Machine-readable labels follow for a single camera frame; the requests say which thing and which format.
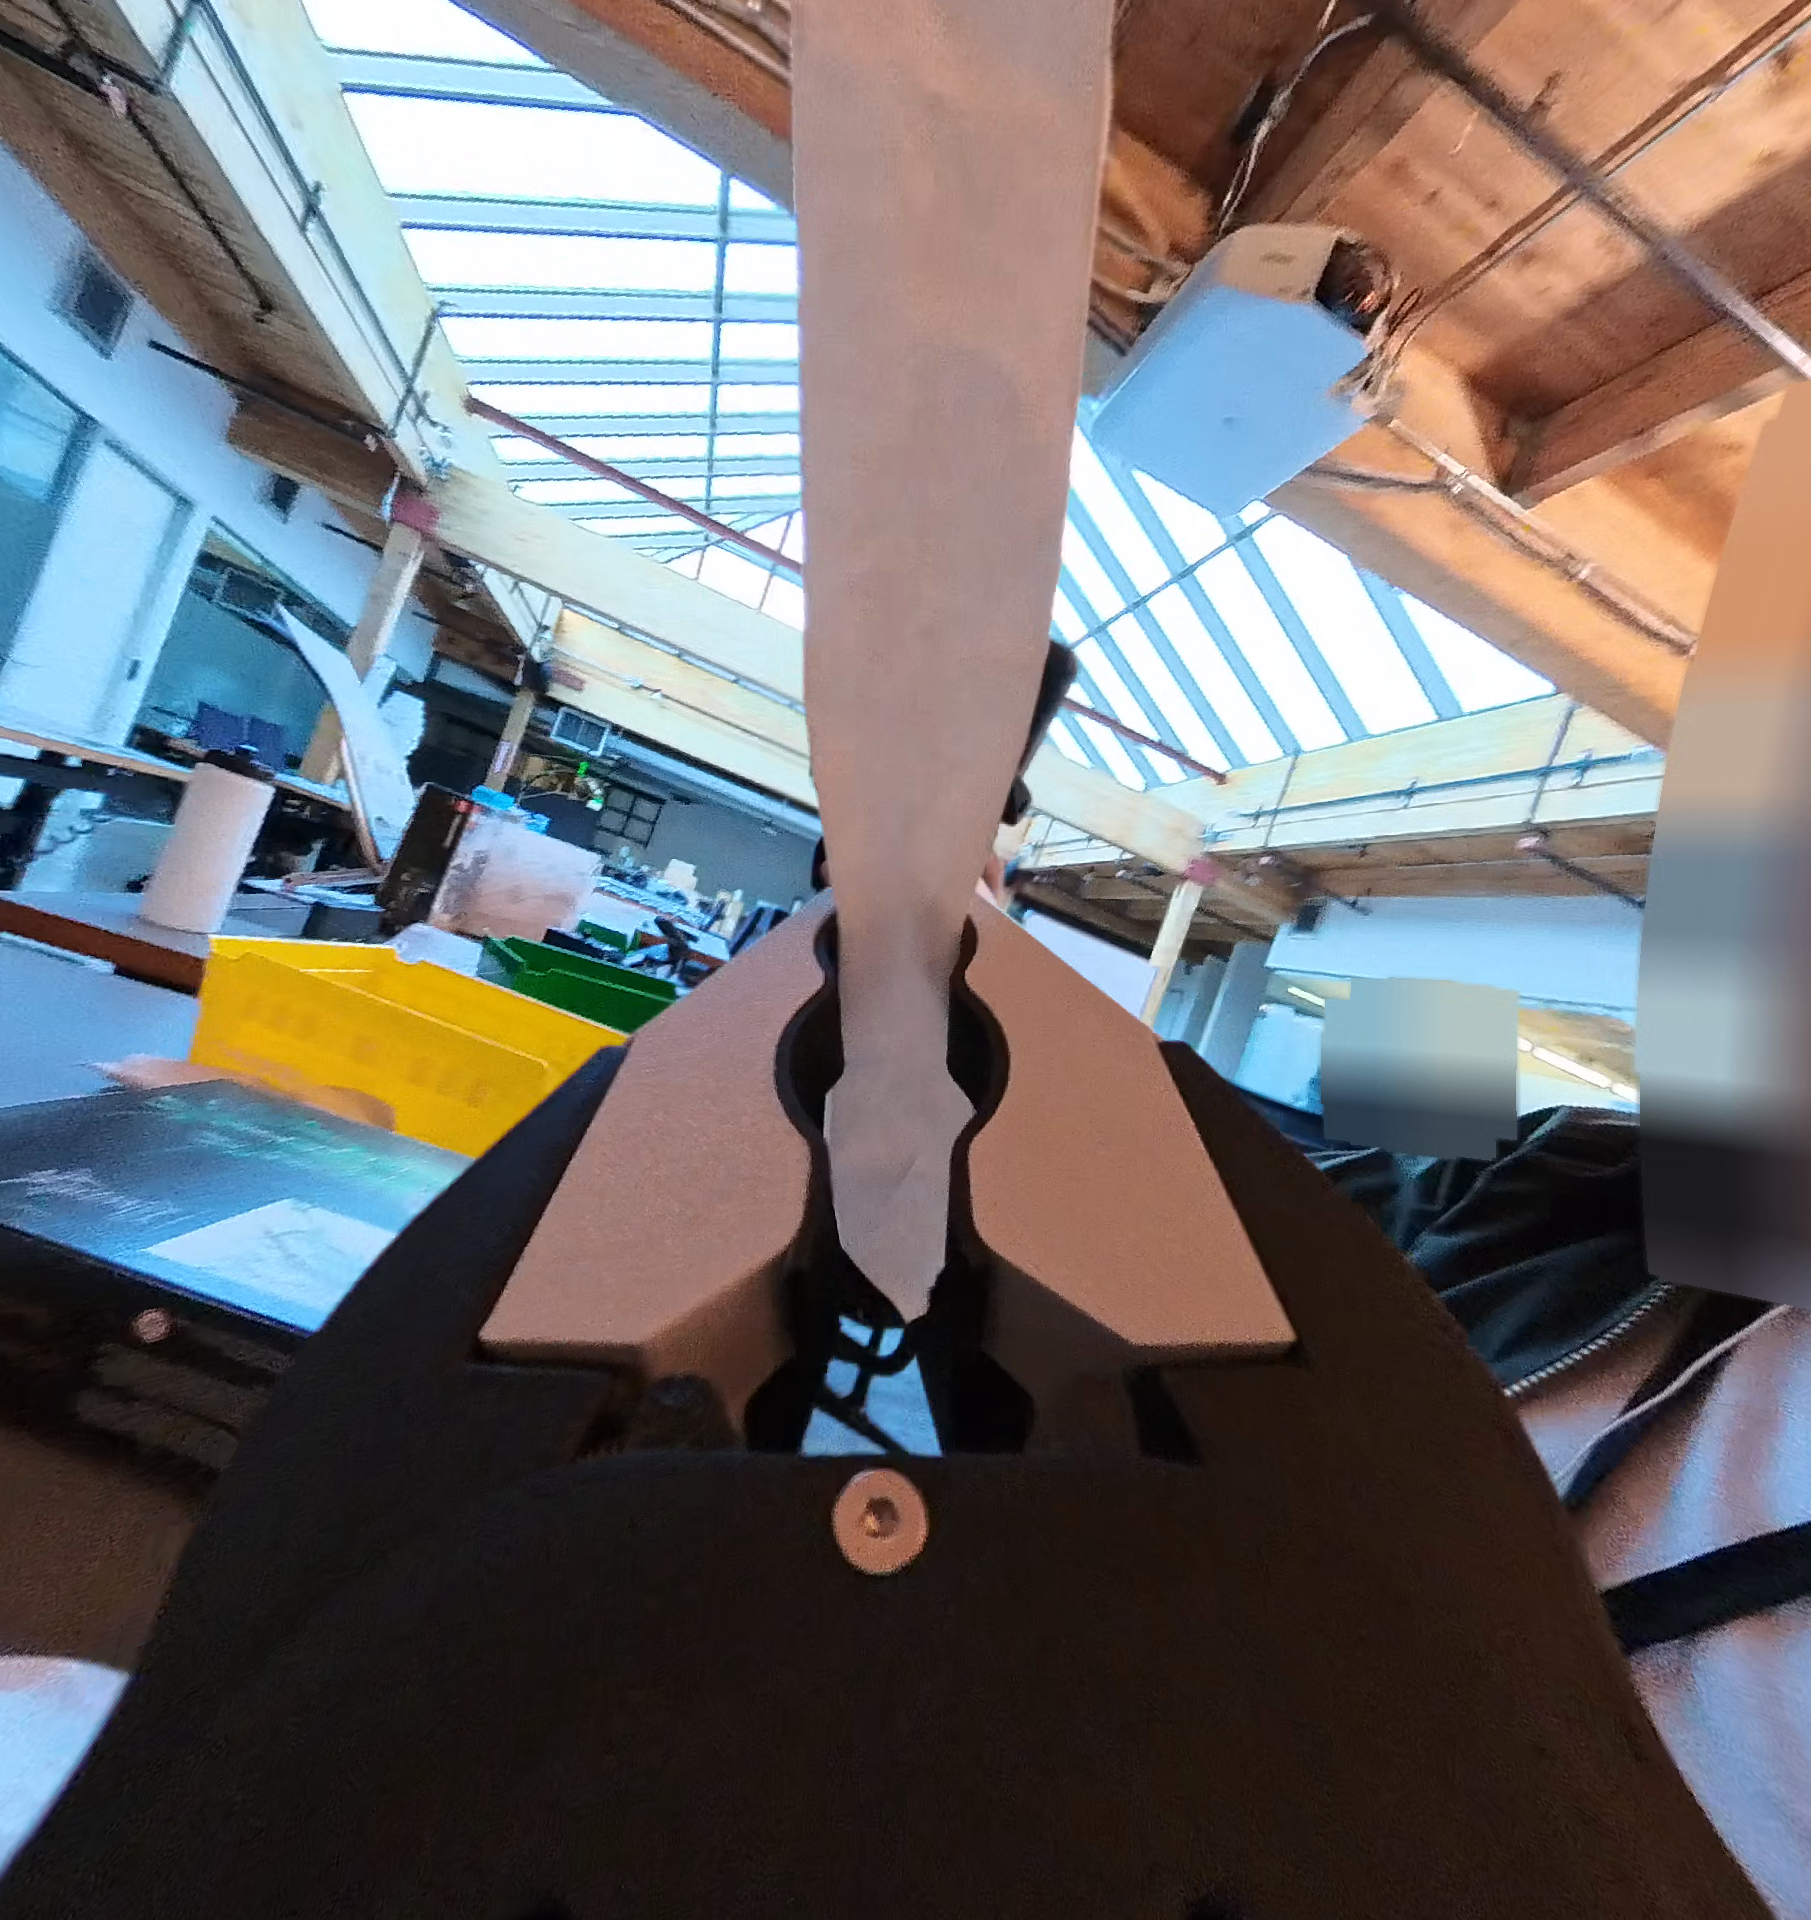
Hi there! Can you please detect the white tall tumbler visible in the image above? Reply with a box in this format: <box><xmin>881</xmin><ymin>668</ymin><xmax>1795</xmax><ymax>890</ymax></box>
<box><xmin>140</xmin><ymin>753</ymin><xmax>280</xmax><ymax>936</ymax></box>

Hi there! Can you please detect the white ceiling-mounted box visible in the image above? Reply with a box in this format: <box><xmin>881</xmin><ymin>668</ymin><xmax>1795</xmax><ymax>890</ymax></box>
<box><xmin>1085</xmin><ymin>225</ymin><xmax>1378</xmax><ymax>522</ymax></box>

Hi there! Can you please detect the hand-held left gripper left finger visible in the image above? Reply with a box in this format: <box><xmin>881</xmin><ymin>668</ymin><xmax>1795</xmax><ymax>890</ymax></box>
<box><xmin>481</xmin><ymin>896</ymin><xmax>841</xmax><ymax>1436</ymax></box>

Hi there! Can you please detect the yellow plastic bin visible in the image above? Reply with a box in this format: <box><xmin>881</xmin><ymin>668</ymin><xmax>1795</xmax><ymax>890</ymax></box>
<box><xmin>188</xmin><ymin>941</ymin><xmax>635</xmax><ymax>1157</ymax></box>

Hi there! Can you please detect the glass skylight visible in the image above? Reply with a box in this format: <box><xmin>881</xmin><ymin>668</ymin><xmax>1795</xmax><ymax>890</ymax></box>
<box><xmin>300</xmin><ymin>0</ymin><xmax>1564</xmax><ymax>792</ymax></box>

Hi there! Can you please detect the person's dark zip jacket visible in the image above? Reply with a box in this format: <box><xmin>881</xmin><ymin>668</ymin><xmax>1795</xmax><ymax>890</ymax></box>
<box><xmin>1295</xmin><ymin>1106</ymin><xmax>1785</xmax><ymax>1404</ymax></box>

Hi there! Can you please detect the black toy set box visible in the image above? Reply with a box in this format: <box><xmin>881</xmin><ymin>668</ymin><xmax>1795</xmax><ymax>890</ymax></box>
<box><xmin>0</xmin><ymin>1079</ymin><xmax>472</xmax><ymax>1477</ymax></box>

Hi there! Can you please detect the clear plastic container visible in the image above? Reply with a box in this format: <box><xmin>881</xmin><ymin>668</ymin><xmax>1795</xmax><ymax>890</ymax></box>
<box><xmin>432</xmin><ymin>812</ymin><xmax>609</xmax><ymax>949</ymax></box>

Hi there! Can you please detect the large white paper bag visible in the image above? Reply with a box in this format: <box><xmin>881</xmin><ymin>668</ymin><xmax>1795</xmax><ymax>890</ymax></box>
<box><xmin>790</xmin><ymin>0</ymin><xmax>1118</xmax><ymax>1331</ymax></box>

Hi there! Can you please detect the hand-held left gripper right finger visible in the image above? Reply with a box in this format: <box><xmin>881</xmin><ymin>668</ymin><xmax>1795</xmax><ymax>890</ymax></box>
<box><xmin>952</xmin><ymin>903</ymin><xmax>1295</xmax><ymax>1449</ymax></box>

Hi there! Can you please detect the black lanyard strap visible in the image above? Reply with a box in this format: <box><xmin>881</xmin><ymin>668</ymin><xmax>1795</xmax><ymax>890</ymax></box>
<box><xmin>1600</xmin><ymin>1505</ymin><xmax>1811</xmax><ymax>1648</ymax></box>

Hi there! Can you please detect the green plastic bin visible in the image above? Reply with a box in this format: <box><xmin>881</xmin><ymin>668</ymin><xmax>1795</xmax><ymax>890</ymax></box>
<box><xmin>481</xmin><ymin>936</ymin><xmax>686</xmax><ymax>1042</ymax></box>

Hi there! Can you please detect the person's light grey clothing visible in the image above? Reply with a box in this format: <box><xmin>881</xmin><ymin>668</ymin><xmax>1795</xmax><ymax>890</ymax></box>
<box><xmin>1507</xmin><ymin>1293</ymin><xmax>1811</xmax><ymax>1920</ymax></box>

